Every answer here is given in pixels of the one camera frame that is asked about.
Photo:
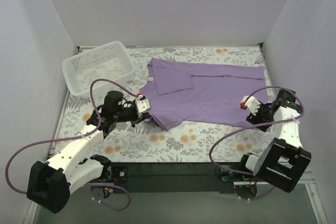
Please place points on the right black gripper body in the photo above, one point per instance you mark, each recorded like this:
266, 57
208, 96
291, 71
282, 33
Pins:
255, 116

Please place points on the purple t-shirt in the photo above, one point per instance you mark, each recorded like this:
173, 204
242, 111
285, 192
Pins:
198, 92

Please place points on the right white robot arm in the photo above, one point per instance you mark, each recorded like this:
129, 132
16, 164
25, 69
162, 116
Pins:
284, 160

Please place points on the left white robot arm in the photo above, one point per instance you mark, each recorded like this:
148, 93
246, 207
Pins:
52, 182

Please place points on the floral table mat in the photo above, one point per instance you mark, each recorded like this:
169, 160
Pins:
190, 141

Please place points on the white plastic basket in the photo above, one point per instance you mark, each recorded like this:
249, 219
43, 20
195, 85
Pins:
110, 61

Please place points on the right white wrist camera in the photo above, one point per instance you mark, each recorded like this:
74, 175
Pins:
251, 103

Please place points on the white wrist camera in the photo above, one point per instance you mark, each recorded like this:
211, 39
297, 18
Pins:
251, 103
142, 104

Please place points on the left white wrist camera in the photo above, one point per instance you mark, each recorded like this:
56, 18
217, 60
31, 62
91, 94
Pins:
142, 104

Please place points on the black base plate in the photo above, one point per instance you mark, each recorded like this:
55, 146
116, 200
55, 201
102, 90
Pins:
178, 178

